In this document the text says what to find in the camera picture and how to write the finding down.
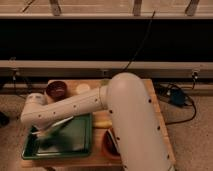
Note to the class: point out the white paper cup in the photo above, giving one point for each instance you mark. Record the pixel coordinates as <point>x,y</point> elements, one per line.
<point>82,88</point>

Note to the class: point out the green plastic tray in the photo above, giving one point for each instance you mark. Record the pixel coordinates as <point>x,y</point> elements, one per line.
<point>72,139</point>

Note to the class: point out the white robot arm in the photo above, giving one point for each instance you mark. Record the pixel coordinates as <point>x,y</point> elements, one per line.
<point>135,123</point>

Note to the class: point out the orange bowl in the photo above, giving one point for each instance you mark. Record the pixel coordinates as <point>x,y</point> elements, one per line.
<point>108,146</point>

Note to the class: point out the striped block in bowl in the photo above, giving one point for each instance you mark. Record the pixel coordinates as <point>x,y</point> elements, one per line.
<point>113,140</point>

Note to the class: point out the dark red bowl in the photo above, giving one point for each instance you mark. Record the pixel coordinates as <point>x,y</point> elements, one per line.
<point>57,90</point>

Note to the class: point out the wooden table board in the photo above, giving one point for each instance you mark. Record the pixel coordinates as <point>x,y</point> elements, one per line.
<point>96,159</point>

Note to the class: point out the white handled brush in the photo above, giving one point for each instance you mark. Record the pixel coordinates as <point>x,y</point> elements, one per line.
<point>49,129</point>

